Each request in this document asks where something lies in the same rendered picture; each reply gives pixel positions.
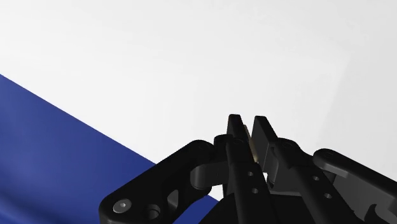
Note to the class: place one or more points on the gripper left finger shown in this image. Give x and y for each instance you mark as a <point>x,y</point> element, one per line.
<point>155,189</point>

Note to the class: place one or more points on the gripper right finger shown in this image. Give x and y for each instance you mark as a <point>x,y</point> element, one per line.
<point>313,173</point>

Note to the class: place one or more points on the thin tan object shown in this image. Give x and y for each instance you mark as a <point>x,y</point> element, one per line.
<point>253,149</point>

